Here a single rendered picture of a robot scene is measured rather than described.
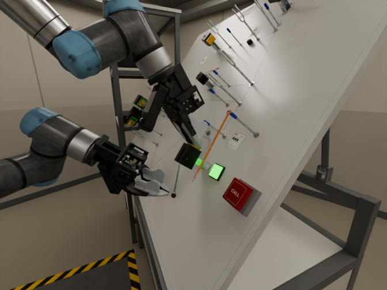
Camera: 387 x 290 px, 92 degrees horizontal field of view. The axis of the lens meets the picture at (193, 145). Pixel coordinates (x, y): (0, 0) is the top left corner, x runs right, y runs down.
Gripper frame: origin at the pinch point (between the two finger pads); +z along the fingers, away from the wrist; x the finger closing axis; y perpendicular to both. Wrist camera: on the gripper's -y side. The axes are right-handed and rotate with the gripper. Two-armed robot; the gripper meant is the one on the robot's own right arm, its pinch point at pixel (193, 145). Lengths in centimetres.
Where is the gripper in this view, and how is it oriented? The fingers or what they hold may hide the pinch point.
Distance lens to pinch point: 51.1
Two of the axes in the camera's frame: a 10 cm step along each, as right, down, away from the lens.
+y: 7.5, -6.0, 2.9
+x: -4.7, -1.7, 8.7
